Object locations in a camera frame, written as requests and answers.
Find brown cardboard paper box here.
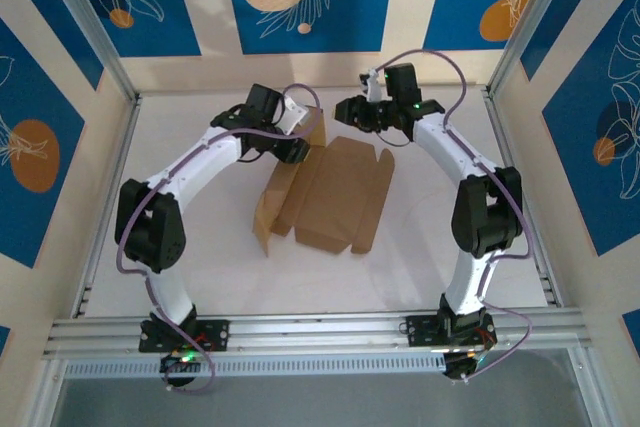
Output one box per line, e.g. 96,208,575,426
251,104,396,258

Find blue poster beige circle feather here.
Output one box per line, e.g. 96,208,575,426
221,0,397,55

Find blue poster lily orange dot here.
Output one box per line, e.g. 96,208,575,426
62,0,202,58

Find blue poster lilies dark circle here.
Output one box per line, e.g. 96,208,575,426
542,0,640,257

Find narrow blue poster white lines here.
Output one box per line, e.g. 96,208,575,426
519,0,617,82
0,0,105,92

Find blue poster orange circle lily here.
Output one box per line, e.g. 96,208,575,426
0,16,86,269

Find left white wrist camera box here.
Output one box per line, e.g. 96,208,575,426
277,96,309,134

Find right aluminium side rail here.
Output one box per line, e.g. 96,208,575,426
481,88,565,309

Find aluminium side rail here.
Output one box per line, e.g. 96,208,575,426
481,88,565,309
72,94,145,319

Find right aluminium frame post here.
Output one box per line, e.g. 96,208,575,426
486,0,585,96

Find aluminium frame post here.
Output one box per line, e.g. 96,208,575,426
486,0,585,96
37,0,142,103

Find left aluminium side rail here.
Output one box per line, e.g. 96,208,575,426
72,94,145,319

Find long aluminium mounting rail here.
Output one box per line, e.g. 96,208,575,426
42,307,586,359

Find left aluminium frame post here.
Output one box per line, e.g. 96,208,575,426
37,0,142,103

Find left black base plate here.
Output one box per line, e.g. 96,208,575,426
138,319,231,354

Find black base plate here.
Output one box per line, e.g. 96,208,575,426
138,319,231,354
405,314,497,348

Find grey slotted cable duct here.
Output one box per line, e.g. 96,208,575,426
62,351,446,379

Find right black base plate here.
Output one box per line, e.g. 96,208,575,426
405,314,497,348

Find aluminium frame bar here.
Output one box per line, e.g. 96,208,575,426
567,346,609,427
29,356,69,427

